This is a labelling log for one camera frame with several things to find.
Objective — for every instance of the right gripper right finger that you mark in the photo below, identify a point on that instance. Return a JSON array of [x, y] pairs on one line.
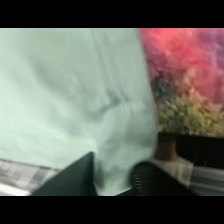
[[156, 181]]

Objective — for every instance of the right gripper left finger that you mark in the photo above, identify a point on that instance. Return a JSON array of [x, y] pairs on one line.
[[73, 178]]

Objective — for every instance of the pale green shirt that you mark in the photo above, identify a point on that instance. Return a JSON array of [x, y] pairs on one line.
[[66, 93]]

